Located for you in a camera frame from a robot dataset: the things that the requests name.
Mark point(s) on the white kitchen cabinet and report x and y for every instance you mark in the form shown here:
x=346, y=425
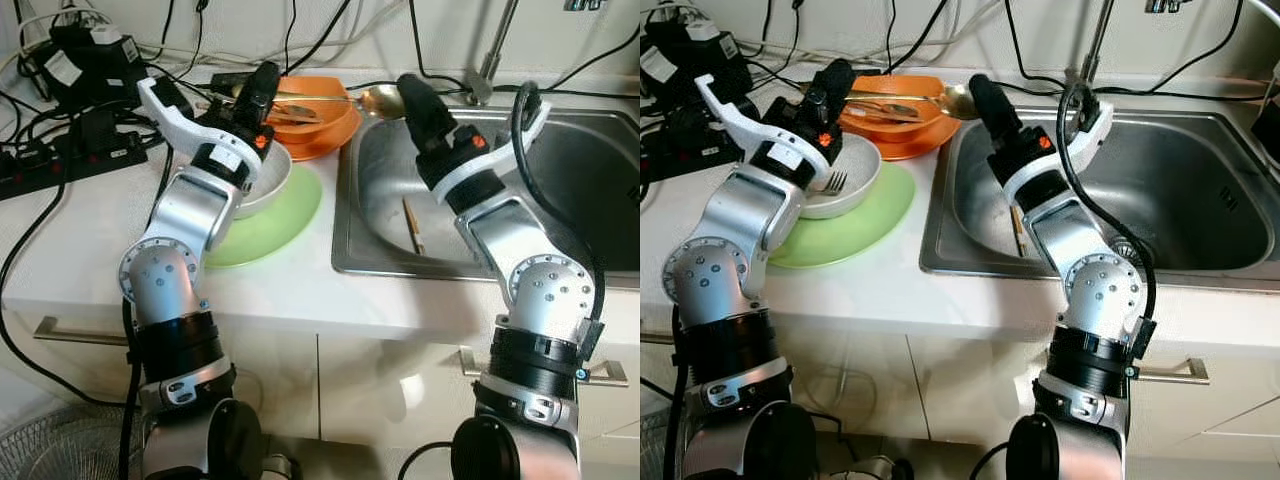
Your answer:
x=950, y=400

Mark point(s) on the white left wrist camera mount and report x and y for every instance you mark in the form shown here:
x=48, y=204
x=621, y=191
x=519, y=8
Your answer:
x=735, y=125
x=175, y=125

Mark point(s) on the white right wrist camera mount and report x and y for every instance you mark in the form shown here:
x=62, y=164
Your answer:
x=1035, y=178
x=480, y=178

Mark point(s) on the patterned wooden chopstick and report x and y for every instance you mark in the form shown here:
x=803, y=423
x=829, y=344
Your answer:
x=1018, y=232
x=412, y=225
x=300, y=115
x=885, y=112

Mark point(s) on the light green plate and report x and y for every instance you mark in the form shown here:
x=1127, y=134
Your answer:
x=870, y=235
x=280, y=225

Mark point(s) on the black power adapter block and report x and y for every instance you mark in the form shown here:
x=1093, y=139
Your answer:
x=85, y=70
x=690, y=65

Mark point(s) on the steel fork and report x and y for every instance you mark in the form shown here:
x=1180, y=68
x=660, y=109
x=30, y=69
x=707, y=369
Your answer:
x=834, y=183

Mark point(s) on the chrome gooseneck faucet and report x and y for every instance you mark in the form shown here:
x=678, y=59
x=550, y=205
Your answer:
x=490, y=70
x=1095, y=50

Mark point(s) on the grey floor fan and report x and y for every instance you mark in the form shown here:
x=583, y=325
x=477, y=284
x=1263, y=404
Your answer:
x=50, y=450
x=655, y=455

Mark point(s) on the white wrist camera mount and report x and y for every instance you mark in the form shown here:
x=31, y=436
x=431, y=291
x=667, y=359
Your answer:
x=735, y=125
x=480, y=178
x=1035, y=178
x=175, y=125

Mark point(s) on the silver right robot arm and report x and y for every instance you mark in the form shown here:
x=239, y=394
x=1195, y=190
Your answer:
x=545, y=290
x=1100, y=290

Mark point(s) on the stainless steel sink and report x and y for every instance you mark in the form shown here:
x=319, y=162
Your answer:
x=1200, y=190
x=610, y=170

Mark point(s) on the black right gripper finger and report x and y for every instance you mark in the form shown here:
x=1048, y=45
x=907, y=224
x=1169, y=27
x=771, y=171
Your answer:
x=438, y=118
x=415, y=110
x=987, y=110
x=1008, y=118

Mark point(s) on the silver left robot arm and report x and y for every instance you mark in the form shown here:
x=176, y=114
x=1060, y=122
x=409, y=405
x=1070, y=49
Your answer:
x=705, y=285
x=160, y=280

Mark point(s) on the black power strip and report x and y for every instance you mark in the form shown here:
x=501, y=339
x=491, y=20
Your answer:
x=70, y=165
x=675, y=158

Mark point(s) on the orange plastic plate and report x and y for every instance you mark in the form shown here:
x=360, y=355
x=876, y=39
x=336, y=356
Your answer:
x=915, y=150
x=335, y=150

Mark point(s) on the steel sink drain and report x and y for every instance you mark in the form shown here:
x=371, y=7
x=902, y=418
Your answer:
x=1122, y=250

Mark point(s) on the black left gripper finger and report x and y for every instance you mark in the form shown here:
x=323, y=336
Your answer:
x=845, y=85
x=822, y=100
x=255, y=100
x=274, y=88

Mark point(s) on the orange plastic bowl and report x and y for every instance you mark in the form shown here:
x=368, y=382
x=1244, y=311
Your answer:
x=335, y=120
x=920, y=122

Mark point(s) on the white ceramic bowl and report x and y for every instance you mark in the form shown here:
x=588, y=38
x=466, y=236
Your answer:
x=270, y=185
x=865, y=160

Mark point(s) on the steel spoon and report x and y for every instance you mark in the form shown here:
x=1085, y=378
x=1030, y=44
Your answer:
x=962, y=100
x=385, y=100

